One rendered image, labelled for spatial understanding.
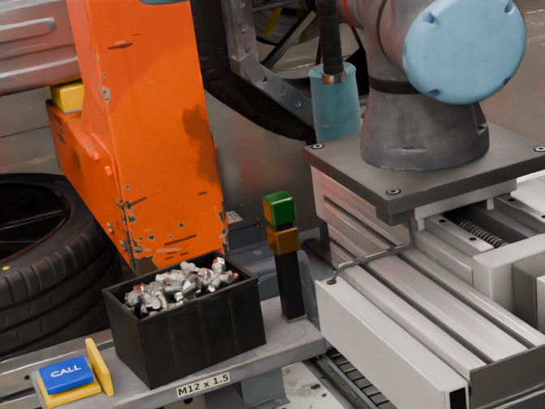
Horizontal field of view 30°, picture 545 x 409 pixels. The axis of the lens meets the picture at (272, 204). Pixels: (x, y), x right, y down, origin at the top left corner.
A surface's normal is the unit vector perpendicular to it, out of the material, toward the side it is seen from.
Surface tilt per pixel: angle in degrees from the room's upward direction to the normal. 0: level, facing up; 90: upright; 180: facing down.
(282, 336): 0
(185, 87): 90
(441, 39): 98
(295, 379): 0
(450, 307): 0
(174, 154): 90
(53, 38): 90
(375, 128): 73
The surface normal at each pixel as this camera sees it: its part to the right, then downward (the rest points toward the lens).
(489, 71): 0.15, 0.47
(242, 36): 0.38, 0.30
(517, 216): -0.91, 0.25
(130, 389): -0.13, -0.92
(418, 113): -0.22, 0.10
